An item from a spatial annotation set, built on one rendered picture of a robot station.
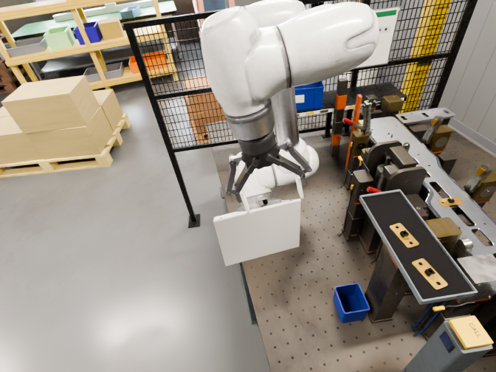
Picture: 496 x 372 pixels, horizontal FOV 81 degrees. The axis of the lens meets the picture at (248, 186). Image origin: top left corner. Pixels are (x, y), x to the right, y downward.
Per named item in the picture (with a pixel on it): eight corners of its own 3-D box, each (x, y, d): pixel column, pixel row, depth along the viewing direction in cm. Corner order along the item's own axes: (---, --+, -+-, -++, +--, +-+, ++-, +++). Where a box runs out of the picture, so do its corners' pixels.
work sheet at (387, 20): (387, 63, 177) (401, 6, 156) (351, 69, 177) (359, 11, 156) (386, 63, 179) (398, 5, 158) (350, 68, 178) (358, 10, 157)
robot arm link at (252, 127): (221, 100, 58) (230, 126, 62) (225, 122, 51) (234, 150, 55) (266, 87, 57) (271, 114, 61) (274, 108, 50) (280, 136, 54)
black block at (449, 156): (442, 202, 151) (465, 157, 131) (424, 205, 150) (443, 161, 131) (436, 195, 155) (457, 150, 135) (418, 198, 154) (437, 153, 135)
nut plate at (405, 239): (419, 244, 81) (421, 242, 80) (407, 249, 80) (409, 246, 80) (399, 223, 87) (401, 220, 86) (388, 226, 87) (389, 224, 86)
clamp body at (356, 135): (359, 189, 164) (370, 135, 140) (342, 191, 164) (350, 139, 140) (354, 181, 169) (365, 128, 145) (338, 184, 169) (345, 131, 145)
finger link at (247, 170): (261, 161, 61) (255, 159, 60) (238, 197, 67) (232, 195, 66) (258, 150, 64) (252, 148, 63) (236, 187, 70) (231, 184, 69)
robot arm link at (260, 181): (240, 199, 146) (230, 157, 147) (275, 190, 146) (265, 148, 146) (238, 199, 130) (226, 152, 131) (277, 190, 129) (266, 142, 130)
